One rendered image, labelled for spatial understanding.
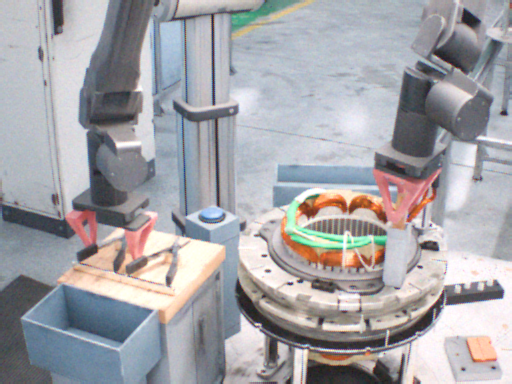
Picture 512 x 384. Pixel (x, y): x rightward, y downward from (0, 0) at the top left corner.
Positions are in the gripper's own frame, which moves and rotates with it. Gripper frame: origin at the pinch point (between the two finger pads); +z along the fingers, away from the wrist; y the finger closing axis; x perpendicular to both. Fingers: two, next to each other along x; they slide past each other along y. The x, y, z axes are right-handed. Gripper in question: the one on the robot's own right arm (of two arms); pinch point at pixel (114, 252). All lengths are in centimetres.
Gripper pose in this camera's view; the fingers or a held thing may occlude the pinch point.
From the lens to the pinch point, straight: 116.0
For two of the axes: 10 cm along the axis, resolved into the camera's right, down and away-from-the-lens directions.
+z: -0.2, 9.0, 4.3
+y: 9.3, 1.8, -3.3
